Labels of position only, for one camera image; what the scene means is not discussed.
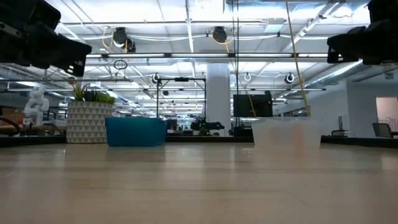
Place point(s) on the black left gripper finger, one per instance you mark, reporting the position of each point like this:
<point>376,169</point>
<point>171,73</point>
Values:
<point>69,67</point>
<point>62,46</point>

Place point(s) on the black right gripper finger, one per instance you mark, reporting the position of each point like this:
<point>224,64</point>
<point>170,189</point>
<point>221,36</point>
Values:
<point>331,58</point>
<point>351,43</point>

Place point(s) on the black background robot arm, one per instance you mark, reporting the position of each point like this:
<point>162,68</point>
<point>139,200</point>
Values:
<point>206,126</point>

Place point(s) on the clear plastic bin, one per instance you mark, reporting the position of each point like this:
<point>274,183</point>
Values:
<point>280,133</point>

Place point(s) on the blue plastic bin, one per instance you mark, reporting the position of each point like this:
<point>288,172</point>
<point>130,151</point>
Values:
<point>135,132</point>

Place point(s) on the ceiling light bar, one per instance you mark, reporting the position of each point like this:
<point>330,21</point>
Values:
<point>136,55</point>
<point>199,55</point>
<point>311,55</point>
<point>97,55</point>
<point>264,55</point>

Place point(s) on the green potted plant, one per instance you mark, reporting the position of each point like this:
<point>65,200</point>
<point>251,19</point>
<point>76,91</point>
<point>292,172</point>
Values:
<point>99,97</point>

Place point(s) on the white robot figurine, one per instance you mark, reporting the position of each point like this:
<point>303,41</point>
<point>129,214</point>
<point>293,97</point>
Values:
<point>37,102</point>

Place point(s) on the triangle-patterned planter pot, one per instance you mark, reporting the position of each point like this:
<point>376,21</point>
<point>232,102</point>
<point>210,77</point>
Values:
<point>88,124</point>

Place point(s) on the cardboard box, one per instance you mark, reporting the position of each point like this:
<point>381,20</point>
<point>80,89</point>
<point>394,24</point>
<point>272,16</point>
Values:
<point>14,115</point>

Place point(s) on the grey desk device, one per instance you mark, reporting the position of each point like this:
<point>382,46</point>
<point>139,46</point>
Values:
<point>342,133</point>

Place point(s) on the black office chair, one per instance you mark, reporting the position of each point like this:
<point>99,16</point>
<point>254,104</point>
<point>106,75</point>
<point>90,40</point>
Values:
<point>382,130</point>

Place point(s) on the black monitor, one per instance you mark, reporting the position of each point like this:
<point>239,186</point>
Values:
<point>253,105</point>

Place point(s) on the white pillar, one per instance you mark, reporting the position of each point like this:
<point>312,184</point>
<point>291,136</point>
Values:
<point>217,102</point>

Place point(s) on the silver ventilation duct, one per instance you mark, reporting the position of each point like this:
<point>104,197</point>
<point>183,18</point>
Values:
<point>335,74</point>

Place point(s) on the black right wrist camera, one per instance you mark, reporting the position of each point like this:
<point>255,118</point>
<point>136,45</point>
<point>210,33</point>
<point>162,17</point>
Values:
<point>384,9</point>

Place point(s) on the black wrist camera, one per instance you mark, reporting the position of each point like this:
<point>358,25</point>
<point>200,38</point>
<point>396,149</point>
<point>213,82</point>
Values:
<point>46,15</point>
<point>384,9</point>

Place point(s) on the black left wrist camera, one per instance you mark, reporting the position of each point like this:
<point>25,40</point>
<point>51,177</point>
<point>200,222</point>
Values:
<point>46,15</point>

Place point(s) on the black table back rail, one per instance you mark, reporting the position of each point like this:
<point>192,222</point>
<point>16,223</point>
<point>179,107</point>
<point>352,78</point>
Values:
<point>357,141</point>

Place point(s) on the black metal frame stand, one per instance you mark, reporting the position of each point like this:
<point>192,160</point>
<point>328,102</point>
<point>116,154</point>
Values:
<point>182,79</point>

